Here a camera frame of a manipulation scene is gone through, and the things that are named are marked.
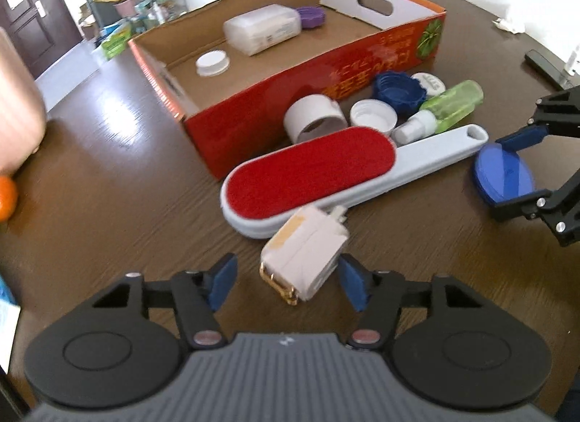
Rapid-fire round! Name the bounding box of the blue white tissue box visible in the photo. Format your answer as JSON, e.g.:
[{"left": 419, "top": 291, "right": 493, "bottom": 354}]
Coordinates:
[{"left": 0, "top": 278, "right": 21, "bottom": 374}]

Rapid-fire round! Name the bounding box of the white jar lid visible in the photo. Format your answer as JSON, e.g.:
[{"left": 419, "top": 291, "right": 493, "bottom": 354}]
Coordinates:
[{"left": 196, "top": 50, "right": 230, "bottom": 77}]

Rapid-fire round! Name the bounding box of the purple ridged lid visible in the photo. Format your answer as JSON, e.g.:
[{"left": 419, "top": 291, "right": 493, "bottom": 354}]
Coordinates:
[{"left": 296, "top": 6, "right": 326, "bottom": 30}]

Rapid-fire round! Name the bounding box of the green spray bottle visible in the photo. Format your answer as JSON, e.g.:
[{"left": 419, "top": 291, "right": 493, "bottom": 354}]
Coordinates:
[{"left": 391, "top": 80, "right": 484, "bottom": 146}]

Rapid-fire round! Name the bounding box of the translucent white plastic container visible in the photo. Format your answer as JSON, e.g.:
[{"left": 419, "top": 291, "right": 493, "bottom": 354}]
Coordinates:
[{"left": 223, "top": 5, "right": 302, "bottom": 56}]

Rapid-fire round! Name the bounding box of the white bottle cap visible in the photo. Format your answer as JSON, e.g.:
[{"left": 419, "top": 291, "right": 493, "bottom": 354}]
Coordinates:
[{"left": 350, "top": 99, "right": 398, "bottom": 136}]

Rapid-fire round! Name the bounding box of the green package box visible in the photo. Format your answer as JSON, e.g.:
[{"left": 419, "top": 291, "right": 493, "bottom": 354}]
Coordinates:
[{"left": 100, "top": 21, "right": 132, "bottom": 61}]

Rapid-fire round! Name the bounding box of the dark blue ridged lid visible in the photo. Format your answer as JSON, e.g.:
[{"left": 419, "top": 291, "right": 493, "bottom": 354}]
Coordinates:
[{"left": 373, "top": 70, "right": 427, "bottom": 119}]

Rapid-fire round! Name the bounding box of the small white round case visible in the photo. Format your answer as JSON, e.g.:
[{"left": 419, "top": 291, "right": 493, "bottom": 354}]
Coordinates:
[{"left": 411, "top": 73, "right": 446, "bottom": 99}]

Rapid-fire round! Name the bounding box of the crumpled white tissue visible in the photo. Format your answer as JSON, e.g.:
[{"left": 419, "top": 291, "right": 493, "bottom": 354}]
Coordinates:
[{"left": 493, "top": 18, "right": 526, "bottom": 34}]

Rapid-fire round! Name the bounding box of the white tape roll ring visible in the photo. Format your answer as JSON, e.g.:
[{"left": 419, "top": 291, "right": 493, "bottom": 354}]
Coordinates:
[{"left": 283, "top": 93, "right": 349, "bottom": 145}]

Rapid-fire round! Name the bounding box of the red lint brush white handle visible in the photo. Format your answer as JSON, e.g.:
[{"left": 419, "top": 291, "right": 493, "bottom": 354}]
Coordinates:
[{"left": 220, "top": 124, "right": 489, "bottom": 239}]

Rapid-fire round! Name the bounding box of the orange fruit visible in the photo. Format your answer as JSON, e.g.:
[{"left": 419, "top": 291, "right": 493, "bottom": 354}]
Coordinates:
[{"left": 0, "top": 175, "right": 19, "bottom": 223}]

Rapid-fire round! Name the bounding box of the red cardboard box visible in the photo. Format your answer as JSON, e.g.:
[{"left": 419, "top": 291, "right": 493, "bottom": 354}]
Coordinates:
[{"left": 130, "top": 0, "right": 445, "bottom": 178}]

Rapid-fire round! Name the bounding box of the blue round lid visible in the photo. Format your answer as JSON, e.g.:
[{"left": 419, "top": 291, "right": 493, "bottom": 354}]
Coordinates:
[{"left": 473, "top": 143, "right": 535, "bottom": 206}]

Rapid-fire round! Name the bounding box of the black remote control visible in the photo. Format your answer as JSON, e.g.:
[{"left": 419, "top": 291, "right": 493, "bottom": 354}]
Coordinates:
[{"left": 524, "top": 50, "right": 574, "bottom": 91}]

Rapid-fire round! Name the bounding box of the pink suitcase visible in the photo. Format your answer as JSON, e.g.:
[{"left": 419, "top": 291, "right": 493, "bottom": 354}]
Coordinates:
[{"left": 0, "top": 28, "right": 47, "bottom": 175}]

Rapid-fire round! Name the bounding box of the white power adapter plug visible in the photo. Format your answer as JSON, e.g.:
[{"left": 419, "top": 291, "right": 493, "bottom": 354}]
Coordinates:
[{"left": 258, "top": 205, "right": 350, "bottom": 305}]

